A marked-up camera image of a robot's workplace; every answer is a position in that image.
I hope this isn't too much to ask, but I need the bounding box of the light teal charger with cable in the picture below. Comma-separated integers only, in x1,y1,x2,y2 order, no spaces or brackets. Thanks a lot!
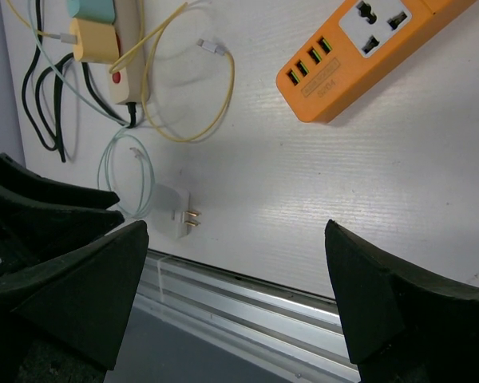
65,0,116,25

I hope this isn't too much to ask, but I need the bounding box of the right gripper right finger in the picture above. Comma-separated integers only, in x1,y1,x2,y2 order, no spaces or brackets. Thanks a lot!
324,220,479,382

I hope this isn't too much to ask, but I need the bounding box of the orange-yellow charger with cable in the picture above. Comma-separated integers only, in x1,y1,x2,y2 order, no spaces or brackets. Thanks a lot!
50,18,120,65

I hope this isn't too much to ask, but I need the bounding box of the orange power strip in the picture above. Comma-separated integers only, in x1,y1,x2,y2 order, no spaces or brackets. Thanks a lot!
276,0,472,123

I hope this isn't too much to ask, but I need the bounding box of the aluminium front rail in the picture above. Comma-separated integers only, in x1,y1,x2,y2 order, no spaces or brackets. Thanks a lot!
134,251,360,382

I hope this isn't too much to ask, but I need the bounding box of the yellow charging cable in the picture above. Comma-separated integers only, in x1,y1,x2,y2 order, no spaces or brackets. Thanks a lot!
6,0,236,144

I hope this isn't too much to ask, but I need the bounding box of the black power cord with plug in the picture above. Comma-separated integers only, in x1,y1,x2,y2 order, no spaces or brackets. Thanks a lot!
21,0,139,164

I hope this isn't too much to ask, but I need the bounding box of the white charger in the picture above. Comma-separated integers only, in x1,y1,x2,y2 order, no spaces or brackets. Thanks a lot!
152,184,201,239

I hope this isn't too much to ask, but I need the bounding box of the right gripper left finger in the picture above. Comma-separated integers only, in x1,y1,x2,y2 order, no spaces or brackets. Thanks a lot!
0,220,148,382

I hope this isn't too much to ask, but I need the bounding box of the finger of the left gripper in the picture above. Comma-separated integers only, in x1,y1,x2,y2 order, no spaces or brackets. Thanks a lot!
0,153,125,276

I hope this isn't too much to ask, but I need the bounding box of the beige red power strip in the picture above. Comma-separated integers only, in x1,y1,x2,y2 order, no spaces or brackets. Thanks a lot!
109,0,145,105

